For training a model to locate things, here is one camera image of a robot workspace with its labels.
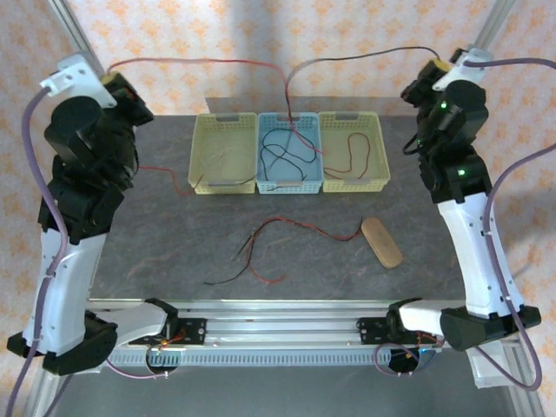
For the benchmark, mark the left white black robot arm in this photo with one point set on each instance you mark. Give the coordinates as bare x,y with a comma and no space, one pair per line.
65,282

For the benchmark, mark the aluminium frame post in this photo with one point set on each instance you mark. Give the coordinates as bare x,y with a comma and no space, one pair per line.
495,21
72,26

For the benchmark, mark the aluminium mounting rail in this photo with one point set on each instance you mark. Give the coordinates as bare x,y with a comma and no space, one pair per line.
282,326

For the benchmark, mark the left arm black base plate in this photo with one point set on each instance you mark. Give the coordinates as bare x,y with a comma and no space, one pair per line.
195,330

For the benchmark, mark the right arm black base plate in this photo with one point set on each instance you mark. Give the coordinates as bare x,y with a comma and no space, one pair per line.
369,330

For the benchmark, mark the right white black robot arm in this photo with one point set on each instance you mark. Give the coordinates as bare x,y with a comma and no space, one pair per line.
473,252

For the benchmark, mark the clear bag with white pad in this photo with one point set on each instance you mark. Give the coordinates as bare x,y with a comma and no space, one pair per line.
486,378

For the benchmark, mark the oval brown wooden board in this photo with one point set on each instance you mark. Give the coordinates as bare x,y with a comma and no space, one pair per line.
382,243

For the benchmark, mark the light blue plastic basket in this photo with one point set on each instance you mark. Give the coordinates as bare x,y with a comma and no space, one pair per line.
273,121

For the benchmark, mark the pale yellow plastic basket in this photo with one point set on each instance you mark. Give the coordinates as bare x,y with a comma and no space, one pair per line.
378,147
221,130

